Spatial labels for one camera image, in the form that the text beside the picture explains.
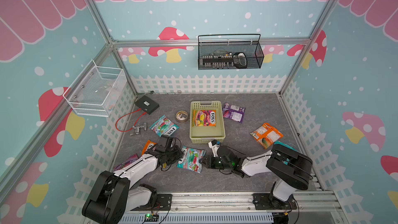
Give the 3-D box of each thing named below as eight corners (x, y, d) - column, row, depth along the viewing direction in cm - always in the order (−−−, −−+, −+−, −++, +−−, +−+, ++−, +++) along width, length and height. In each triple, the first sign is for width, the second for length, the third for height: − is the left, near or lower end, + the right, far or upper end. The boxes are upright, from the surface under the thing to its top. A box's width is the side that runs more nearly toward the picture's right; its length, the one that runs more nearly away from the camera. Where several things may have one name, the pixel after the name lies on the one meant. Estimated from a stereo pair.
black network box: (135, 104, 116) (133, 102, 115) (146, 96, 122) (145, 94, 120) (148, 115, 110) (147, 113, 108) (159, 106, 115) (159, 104, 114)
